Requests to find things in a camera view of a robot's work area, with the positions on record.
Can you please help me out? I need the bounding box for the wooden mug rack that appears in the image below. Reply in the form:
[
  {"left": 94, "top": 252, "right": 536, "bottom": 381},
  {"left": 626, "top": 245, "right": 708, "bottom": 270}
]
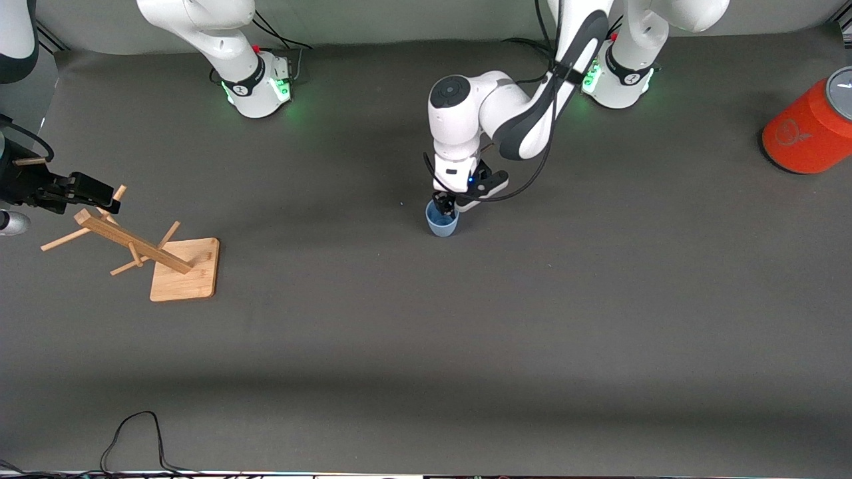
[{"left": 41, "top": 185, "right": 221, "bottom": 303}]

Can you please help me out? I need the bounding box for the black arm base cable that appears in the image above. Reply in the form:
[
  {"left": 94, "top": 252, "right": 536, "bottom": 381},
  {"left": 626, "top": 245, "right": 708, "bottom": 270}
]
[
  {"left": 252, "top": 8, "right": 315, "bottom": 84},
  {"left": 501, "top": 13, "right": 625, "bottom": 54}
]

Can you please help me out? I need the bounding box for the orange cylindrical can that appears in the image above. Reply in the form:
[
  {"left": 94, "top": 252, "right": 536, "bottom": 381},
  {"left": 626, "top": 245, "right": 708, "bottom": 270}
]
[{"left": 761, "top": 65, "right": 852, "bottom": 176}]

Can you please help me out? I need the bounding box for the light blue cup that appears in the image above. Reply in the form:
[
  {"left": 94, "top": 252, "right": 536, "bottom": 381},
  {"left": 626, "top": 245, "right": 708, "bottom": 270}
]
[{"left": 425, "top": 199, "right": 461, "bottom": 239}]

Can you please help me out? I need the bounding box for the thin black loose cable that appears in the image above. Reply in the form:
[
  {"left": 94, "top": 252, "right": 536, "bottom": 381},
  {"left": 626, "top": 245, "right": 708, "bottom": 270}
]
[{"left": 99, "top": 410, "right": 204, "bottom": 476}]

